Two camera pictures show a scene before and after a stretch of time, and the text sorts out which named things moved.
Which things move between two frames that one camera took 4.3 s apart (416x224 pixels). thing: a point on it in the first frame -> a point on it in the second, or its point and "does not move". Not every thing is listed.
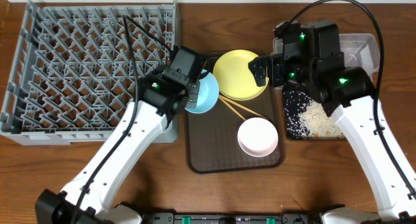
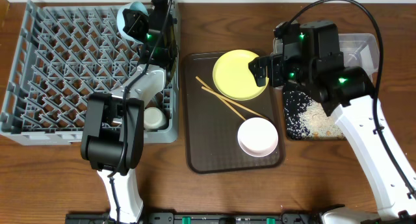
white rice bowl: [257, 137] does not move
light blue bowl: [207, 95] -> [120, 19]
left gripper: [192, 96] -> [136, 25]
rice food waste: [307, 119] does not move
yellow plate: [234, 78] does not move
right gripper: [274, 62] does not move
